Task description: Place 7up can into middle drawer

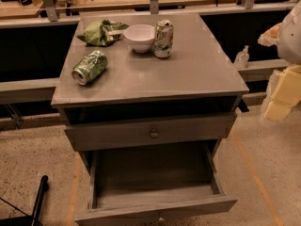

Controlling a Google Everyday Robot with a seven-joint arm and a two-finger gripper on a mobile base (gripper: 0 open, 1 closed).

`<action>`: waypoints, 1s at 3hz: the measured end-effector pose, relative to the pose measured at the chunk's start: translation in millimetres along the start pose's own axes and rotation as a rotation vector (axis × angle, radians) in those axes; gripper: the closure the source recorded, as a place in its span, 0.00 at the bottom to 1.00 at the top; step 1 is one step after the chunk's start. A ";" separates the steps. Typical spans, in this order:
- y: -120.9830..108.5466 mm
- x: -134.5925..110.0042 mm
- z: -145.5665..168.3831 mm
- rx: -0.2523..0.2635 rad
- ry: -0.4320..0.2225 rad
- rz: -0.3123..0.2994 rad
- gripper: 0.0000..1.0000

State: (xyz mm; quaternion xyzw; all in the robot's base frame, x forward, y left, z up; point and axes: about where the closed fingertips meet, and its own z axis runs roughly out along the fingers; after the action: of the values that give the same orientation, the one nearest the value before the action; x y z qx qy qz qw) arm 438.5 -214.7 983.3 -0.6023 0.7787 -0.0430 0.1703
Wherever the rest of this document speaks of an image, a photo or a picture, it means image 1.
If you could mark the open grey middle drawer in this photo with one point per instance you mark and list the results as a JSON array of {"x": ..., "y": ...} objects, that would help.
[{"x": 140, "y": 184}]

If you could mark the crushed green soda can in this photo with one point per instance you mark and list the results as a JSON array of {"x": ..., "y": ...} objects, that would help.
[{"x": 89, "y": 68}]

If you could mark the clear sanitizer pump bottle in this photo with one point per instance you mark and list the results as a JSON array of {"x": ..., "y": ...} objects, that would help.
[{"x": 242, "y": 58}]

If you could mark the white ceramic bowl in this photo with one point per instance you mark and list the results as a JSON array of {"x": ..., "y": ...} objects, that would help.
[{"x": 140, "y": 37}]

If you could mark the green chip bag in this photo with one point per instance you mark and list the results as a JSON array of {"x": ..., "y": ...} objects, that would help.
[{"x": 102, "y": 33}]

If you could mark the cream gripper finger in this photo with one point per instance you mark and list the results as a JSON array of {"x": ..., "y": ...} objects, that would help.
[{"x": 270, "y": 36}]

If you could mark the white green 7up can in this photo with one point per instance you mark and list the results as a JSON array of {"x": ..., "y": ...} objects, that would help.
[{"x": 163, "y": 41}]

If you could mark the black pole stand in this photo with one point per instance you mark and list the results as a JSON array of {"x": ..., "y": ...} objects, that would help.
[{"x": 34, "y": 218}]

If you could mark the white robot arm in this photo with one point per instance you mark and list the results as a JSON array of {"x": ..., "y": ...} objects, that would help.
[{"x": 286, "y": 36}]

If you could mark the round metal top drawer knob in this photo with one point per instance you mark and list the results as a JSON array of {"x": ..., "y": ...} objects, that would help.
[{"x": 154, "y": 133}]

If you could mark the grey wooden drawer cabinet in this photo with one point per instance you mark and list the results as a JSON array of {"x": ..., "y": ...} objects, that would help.
[{"x": 198, "y": 79}]

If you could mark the closed grey top drawer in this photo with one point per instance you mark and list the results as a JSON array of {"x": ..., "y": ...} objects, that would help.
[{"x": 130, "y": 133}]

